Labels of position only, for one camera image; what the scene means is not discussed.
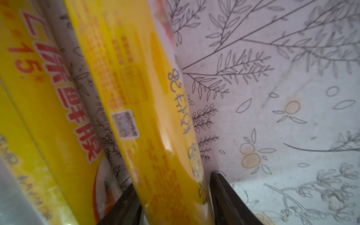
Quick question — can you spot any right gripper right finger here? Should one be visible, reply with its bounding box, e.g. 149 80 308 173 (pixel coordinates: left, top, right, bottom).
210 172 262 225

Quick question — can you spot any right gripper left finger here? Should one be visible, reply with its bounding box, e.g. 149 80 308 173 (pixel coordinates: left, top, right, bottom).
98 184 143 225

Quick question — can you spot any yellow wrap roll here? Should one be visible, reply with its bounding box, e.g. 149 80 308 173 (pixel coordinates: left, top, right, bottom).
65 1 215 225
1 1 122 225

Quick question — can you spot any green white wrap roll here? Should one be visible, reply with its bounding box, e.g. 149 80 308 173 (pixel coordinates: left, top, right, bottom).
1 162 44 225

